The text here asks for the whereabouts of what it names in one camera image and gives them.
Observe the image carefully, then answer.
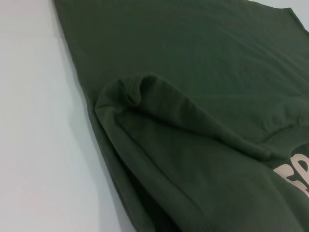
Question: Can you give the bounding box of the dark green shirt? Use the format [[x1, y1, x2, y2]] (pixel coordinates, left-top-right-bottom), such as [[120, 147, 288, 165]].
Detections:
[[52, 0, 309, 232]]

